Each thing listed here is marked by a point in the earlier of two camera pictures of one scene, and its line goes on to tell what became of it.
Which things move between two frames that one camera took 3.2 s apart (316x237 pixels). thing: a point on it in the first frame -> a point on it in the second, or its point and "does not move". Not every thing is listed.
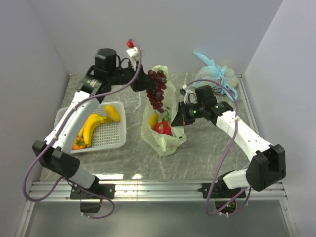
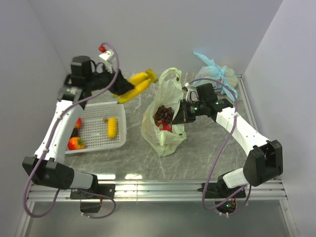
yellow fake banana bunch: x=93 y=120 -> x=141 y=81
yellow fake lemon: x=112 y=112 -> x=112 y=127
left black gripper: x=142 y=82 -> x=120 y=84
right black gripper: x=181 y=118 does not move
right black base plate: x=220 y=190 does not move
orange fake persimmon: x=79 y=143 does not move
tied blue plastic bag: x=220 y=77 does not move
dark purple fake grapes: x=155 y=95 -> x=164 y=114
